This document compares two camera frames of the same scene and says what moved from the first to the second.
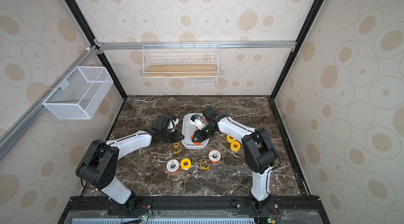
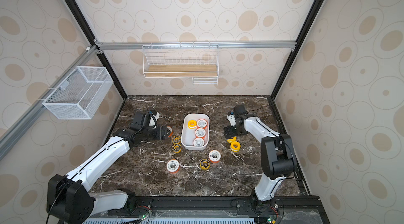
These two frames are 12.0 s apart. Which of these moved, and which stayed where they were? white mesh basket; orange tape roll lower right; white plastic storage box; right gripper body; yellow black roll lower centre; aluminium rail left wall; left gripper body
Moved: right gripper body; left gripper body
Stayed: white mesh basket; yellow black roll lower centre; white plastic storage box; aluminium rail left wall; orange tape roll lower right
